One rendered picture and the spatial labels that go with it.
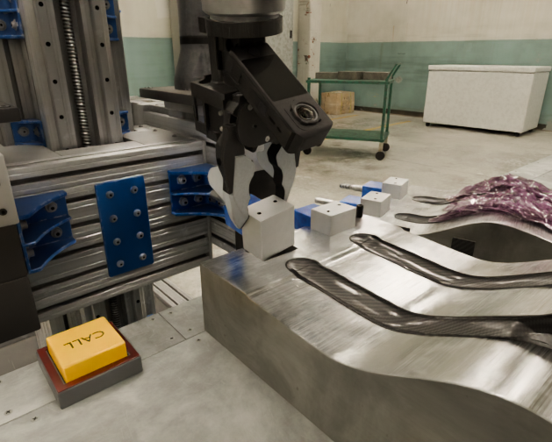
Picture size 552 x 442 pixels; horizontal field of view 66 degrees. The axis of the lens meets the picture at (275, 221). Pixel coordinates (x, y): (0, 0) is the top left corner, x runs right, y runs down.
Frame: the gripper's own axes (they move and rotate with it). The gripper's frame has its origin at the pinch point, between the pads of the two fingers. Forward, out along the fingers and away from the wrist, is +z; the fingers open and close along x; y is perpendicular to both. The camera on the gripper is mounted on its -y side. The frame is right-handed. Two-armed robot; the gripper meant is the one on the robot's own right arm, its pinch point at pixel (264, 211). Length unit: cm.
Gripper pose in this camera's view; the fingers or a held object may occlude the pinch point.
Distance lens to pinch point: 48.2
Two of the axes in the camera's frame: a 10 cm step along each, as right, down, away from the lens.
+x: -7.6, 3.6, -5.4
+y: -6.5, -4.1, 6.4
